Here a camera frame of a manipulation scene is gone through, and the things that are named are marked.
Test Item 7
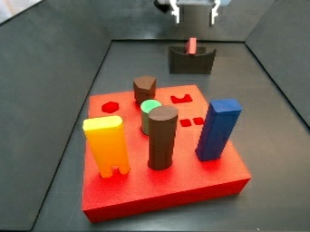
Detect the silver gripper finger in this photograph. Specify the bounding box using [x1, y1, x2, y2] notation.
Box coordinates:
[169, 0, 180, 24]

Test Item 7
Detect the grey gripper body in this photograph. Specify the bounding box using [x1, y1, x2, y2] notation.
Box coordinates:
[153, 0, 233, 13]

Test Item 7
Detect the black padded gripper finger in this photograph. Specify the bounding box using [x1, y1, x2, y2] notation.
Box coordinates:
[209, 0, 221, 26]

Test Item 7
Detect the red double-square block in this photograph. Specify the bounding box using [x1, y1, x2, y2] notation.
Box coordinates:
[187, 37, 196, 55]

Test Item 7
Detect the red foam shape board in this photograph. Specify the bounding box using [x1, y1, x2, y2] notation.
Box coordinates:
[82, 85, 251, 223]

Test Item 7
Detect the black curved holder stand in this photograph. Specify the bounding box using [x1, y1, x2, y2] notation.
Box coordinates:
[168, 46, 216, 74]

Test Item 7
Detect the brown pentagon block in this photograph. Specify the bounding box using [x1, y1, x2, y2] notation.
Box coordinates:
[133, 76, 156, 104]

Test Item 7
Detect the green cylinder peg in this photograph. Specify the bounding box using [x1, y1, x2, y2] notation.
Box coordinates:
[140, 100, 161, 135]

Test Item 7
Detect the blue rectangular block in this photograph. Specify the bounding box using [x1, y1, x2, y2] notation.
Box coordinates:
[196, 99, 241, 161]

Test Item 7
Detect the brown tall cylinder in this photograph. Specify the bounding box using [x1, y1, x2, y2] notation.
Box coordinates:
[148, 106, 177, 170]

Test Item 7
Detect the yellow arch block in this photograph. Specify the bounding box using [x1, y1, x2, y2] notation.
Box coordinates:
[82, 115, 130, 179]

